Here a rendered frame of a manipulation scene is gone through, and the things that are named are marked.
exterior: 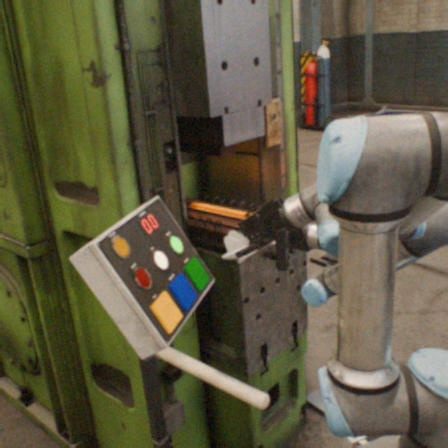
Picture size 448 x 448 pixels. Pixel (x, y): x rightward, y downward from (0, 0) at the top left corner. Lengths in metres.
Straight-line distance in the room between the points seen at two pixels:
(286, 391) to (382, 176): 1.62
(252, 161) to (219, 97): 0.50
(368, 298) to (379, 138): 0.24
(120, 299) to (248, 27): 0.93
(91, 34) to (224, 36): 0.38
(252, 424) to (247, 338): 0.38
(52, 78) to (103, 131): 0.36
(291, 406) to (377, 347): 1.41
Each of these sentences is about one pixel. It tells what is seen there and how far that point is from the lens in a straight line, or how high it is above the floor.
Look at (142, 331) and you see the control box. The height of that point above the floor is 1.00.
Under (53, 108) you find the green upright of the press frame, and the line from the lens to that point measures 1.81.
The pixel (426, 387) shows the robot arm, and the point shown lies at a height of 1.03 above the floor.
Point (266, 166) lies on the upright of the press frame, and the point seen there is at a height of 1.11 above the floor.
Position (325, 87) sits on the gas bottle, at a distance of 8.97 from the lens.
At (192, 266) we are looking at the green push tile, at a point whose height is 1.03.
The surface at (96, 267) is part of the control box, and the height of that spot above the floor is 1.14.
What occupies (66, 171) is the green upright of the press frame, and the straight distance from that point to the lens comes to 1.83.
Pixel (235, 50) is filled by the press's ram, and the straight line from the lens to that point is 1.62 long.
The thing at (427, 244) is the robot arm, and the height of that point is 1.09.
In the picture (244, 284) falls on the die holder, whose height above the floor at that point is 0.83.
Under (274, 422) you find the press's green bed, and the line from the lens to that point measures 2.16.
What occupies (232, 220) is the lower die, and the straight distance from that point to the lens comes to 1.77.
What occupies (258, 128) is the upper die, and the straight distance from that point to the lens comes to 1.71.
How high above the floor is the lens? 1.58
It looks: 21 degrees down
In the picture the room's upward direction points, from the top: 5 degrees counter-clockwise
